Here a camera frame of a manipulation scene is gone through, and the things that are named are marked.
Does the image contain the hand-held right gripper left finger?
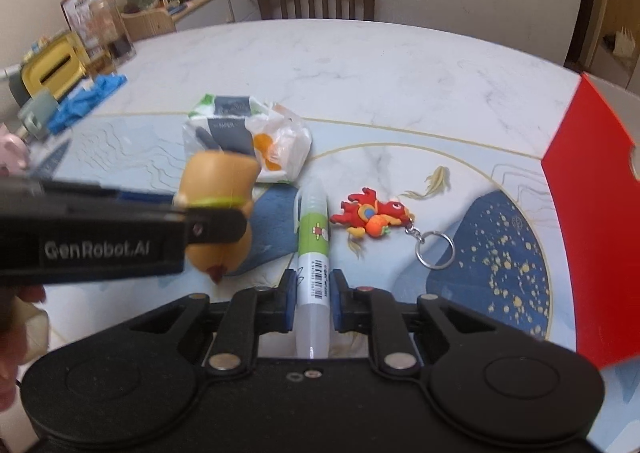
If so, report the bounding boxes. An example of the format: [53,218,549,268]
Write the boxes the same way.
[129,269,297,376]

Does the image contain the white carrier bag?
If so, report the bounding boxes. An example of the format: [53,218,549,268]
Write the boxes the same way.
[612,28,637,60]

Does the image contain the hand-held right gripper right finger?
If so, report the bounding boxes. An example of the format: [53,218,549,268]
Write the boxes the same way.
[332,269,493,376]

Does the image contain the blue gloves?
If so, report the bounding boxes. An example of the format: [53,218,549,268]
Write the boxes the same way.
[47,74,128,134]

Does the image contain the red and white cardboard box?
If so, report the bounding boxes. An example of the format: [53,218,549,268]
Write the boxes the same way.
[542,73,640,370]

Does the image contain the person's left hand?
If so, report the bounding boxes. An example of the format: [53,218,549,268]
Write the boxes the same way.
[0,283,50,410]

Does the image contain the pink toy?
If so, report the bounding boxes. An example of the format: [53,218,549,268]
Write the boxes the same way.
[0,127,30,180]

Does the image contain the green and white marker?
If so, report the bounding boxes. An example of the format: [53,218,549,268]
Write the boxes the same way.
[295,178,332,360]

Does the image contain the yellow tissue box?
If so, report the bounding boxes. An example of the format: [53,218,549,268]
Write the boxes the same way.
[20,30,94,102]

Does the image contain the clear glass jar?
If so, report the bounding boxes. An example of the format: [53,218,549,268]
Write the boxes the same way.
[87,0,137,74]

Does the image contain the grey-green cup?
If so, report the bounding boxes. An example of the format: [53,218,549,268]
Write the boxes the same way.
[17,90,59,140]

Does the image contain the white tissue packet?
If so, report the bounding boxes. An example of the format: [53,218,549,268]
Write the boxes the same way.
[182,93,273,160]

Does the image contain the red dragon keychain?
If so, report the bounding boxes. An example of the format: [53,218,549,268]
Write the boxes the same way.
[329,187,457,271]

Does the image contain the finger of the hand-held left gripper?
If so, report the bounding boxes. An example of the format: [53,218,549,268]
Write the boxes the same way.
[100,186,177,207]
[182,208,249,247]

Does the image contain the white orange printed packet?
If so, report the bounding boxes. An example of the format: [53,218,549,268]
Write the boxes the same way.
[247,103,314,184]

